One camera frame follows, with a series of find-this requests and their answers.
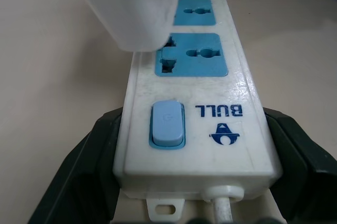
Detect white power strip cable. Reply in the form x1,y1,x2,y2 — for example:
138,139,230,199
213,195,234,224

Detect white power strip blue sockets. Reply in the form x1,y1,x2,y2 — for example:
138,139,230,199
112,0,284,223

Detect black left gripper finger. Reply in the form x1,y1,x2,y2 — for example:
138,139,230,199
43,108,124,224
264,107,337,224

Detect white charger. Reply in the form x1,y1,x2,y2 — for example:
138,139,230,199
68,0,180,52

